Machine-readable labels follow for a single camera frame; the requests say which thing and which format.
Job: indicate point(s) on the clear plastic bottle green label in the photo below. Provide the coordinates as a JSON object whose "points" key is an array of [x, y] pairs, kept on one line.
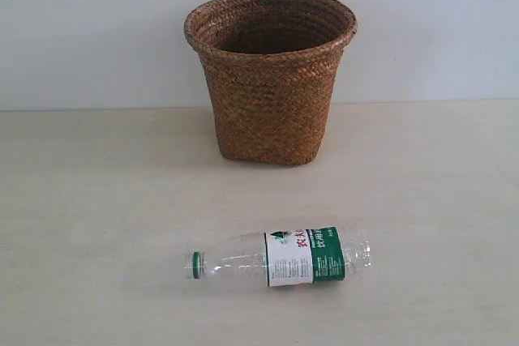
{"points": [[282, 258]]}

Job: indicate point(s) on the brown woven wicker basket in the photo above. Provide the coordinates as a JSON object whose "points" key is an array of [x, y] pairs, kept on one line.
{"points": [[270, 68]]}

